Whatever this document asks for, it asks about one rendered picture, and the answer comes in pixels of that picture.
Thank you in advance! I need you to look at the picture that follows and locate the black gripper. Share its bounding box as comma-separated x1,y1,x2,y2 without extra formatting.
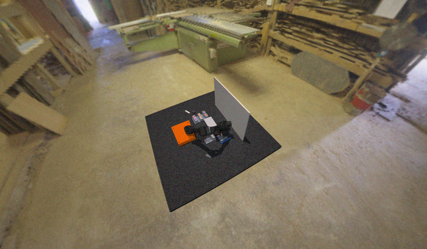
214,127,230,136

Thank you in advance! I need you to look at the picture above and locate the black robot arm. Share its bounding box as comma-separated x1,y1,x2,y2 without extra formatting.
184,121,232,136

